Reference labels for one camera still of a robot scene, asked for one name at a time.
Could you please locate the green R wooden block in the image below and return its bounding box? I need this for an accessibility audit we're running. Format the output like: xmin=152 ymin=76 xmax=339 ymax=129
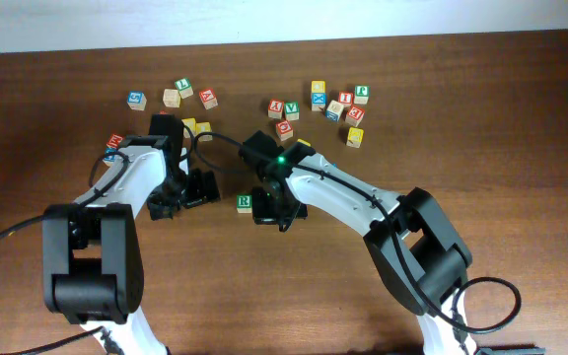
xmin=237 ymin=194 xmax=252 ymax=214

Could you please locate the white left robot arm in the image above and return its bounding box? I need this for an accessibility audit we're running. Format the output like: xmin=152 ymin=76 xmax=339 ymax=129
xmin=42 ymin=134 xmax=220 ymax=354

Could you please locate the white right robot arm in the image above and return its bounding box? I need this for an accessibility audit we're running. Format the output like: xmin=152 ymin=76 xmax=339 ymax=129
xmin=240 ymin=139 xmax=522 ymax=354

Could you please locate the yellow O block 2 side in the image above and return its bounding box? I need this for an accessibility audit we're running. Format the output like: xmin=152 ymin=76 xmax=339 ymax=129
xmin=195 ymin=122 xmax=213 ymax=142

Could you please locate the yellow wooden block X side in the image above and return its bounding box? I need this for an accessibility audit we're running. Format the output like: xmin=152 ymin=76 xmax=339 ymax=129
xmin=181 ymin=117 xmax=197 ymax=138

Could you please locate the yellow W wooden block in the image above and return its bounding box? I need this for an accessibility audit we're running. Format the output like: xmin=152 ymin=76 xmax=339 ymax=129
xmin=298 ymin=139 xmax=311 ymax=147

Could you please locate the red Q wooden block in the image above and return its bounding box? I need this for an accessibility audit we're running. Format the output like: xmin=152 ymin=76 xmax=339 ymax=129
xmin=275 ymin=120 xmax=294 ymax=141

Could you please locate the blue H wooden block back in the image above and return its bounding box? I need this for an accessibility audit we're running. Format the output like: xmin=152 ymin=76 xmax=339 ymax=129
xmin=103 ymin=148 xmax=115 ymax=167

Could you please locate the red M wooden block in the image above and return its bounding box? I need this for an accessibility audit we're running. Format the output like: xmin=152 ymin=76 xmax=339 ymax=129
xmin=106 ymin=134 xmax=124 ymax=149

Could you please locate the plain picture wooden block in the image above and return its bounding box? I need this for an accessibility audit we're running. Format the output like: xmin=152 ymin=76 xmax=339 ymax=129
xmin=163 ymin=89 xmax=181 ymax=107

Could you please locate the green V wooden block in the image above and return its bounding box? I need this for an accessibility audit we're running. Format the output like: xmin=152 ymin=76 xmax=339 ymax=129
xmin=284 ymin=102 xmax=300 ymax=121

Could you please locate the red Y wooden block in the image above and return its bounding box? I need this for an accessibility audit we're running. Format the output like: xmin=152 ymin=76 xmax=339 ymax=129
xmin=267 ymin=100 xmax=284 ymax=119

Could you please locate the blue 5 wooden block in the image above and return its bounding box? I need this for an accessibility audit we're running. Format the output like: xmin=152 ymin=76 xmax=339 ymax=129
xmin=127 ymin=91 xmax=147 ymax=111

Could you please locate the yellow right wooden block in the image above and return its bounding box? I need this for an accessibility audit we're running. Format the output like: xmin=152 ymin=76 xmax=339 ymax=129
xmin=346 ymin=127 xmax=364 ymax=148

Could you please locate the green L wooden block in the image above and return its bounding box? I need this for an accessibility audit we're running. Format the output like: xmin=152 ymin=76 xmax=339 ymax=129
xmin=175 ymin=78 xmax=194 ymax=99

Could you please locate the blue X wooden block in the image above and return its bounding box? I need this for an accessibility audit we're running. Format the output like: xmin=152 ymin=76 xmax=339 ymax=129
xmin=311 ymin=93 xmax=326 ymax=111

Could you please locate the blue tilted wooden block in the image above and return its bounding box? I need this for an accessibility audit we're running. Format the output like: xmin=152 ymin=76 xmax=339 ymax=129
xmin=325 ymin=100 xmax=344 ymax=122

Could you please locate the red E wooden block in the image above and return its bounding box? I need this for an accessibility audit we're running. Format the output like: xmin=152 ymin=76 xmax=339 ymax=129
xmin=345 ymin=106 xmax=365 ymax=127

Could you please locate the yellow top stacked block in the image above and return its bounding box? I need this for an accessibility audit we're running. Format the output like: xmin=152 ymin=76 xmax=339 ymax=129
xmin=311 ymin=80 xmax=326 ymax=94

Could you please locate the red I wooden block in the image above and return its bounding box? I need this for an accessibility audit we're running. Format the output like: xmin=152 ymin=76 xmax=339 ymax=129
xmin=338 ymin=92 xmax=354 ymax=107

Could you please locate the green J wooden block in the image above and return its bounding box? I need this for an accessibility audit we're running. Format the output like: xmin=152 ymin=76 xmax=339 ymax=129
xmin=354 ymin=85 xmax=370 ymax=105

